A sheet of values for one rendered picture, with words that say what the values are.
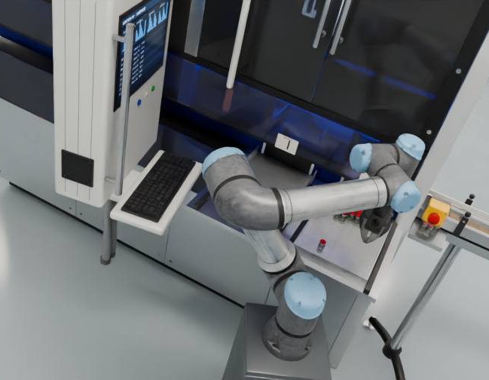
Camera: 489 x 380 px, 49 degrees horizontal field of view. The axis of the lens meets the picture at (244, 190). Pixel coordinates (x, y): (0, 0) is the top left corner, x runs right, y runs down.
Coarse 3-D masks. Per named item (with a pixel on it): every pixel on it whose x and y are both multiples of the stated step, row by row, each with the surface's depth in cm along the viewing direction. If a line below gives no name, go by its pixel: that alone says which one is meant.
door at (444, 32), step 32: (384, 0) 162; (416, 0) 159; (448, 0) 155; (480, 0) 151; (352, 32) 172; (384, 32) 167; (416, 32) 163; (448, 32) 159; (352, 64) 177; (384, 64) 172; (416, 64) 168; (448, 64) 163; (320, 96) 187; (352, 96) 182; (384, 96) 177; (416, 96) 172; (384, 128) 183; (416, 128) 178
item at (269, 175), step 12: (252, 156) 215; (264, 156) 218; (252, 168) 209; (264, 168) 211; (276, 168) 212; (288, 168) 214; (264, 180) 204; (276, 180) 206; (288, 180) 208; (300, 180) 209; (312, 180) 210
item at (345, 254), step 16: (320, 224) 191; (336, 224) 192; (304, 240) 182; (336, 240) 186; (352, 240) 187; (384, 240) 186; (304, 256) 175; (320, 256) 172; (336, 256) 179; (352, 256) 180; (368, 256) 182; (336, 272) 172; (352, 272) 170; (368, 272) 176
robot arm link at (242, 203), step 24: (384, 168) 132; (240, 192) 118; (264, 192) 119; (288, 192) 121; (312, 192) 122; (336, 192) 123; (360, 192) 124; (384, 192) 126; (408, 192) 125; (240, 216) 118; (264, 216) 118; (288, 216) 120; (312, 216) 123
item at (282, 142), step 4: (280, 136) 201; (284, 136) 201; (280, 140) 202; (284, 140) 201; (288, 140) 201; (292, 140) 200; (276, 144) 204; (280, 144) 203; (284, 144) 202; (292, 144) 201; (296, 144) 200; (280, 148) 204; (284, 148) 203; (292, 148) 201; (296, 148) 201; (292, 152) 202
